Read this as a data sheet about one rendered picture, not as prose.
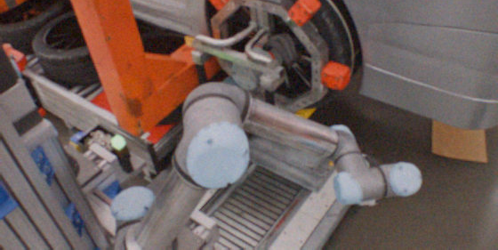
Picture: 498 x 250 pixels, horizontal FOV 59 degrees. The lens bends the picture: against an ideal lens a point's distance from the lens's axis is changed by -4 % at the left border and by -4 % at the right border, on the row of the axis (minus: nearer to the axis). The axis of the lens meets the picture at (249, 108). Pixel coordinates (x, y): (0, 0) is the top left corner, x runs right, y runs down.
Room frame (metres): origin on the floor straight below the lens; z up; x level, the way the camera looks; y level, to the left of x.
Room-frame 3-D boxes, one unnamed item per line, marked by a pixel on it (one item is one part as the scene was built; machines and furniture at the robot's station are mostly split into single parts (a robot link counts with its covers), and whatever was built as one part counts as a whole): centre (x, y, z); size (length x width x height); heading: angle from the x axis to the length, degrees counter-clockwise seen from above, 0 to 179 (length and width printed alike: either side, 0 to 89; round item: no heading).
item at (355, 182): (0.68, -0.23, 1.09); 0.11 x 0.11 x 0.08; 5
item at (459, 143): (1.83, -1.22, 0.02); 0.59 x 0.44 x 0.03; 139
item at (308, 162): (1.73, -0.22, 0.32); 0.40 x 0.30 x 0.28; 49
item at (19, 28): (3.17, 1.60, 0.39); 0.66 x 0.66 x 0.24
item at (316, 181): (1.73, -0.22, 0.13); 0.50 x 0.36 x 0.10; 49
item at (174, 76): (1.91, 0.30, 0.69); 0.52 x 0.17 x 0.35; 139
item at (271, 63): (1.44, -0.10, 1.03); 0.19 x 0.18 x 0.11; 139
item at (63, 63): (2.69, 1.05, 0.39); 0.66 x 0.66 x 0.24
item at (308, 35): (1.60, -0.10, 0.85); 0.54 x 0.07 x 0.54; 49
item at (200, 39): (1.57, 0.05, 1.03); 0.19 x 0.18 x 0.11; 139
